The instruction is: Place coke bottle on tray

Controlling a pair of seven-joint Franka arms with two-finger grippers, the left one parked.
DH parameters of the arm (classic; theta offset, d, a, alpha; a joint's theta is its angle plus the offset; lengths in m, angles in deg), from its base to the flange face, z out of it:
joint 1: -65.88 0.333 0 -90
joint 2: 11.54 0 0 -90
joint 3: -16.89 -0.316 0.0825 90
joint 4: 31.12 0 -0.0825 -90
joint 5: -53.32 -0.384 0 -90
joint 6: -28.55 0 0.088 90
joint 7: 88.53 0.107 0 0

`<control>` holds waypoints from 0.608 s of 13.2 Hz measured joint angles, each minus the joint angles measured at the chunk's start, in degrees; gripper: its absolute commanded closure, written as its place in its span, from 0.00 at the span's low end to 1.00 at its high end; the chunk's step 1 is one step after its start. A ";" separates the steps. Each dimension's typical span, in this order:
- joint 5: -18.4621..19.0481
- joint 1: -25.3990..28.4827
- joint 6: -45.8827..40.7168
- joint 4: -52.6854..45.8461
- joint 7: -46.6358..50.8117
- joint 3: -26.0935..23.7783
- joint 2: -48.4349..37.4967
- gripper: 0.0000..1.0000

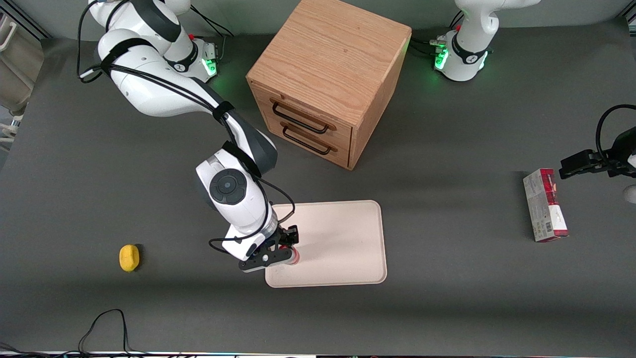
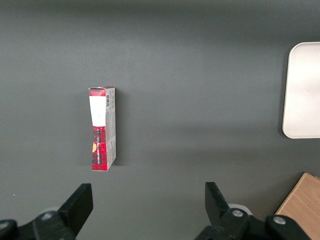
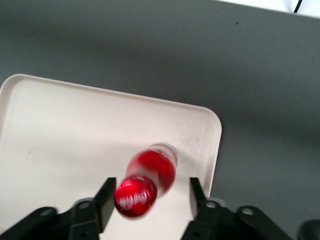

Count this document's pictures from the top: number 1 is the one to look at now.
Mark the red coke bottle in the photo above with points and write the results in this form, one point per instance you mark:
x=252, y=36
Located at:
x=296, y=256

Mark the cream rectangular tray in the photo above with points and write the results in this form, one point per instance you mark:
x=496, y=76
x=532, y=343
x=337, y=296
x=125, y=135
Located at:
x=338, y=243

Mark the grey red carton box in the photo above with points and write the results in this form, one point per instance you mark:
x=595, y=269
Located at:
x=544, y=205

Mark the yellow lemon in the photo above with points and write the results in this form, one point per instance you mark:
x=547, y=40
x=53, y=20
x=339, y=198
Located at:
x=129, y=258

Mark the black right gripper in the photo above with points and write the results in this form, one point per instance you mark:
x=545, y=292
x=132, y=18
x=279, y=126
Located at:
x=287, y=235

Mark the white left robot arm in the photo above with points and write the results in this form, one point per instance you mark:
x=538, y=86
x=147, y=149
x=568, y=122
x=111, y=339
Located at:
x=467, y=44

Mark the wooden drawer cabinet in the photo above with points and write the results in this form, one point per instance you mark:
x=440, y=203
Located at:
x=333, y=64

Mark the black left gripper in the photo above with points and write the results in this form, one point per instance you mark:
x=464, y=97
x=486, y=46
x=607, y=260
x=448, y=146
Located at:
x=623, y=149

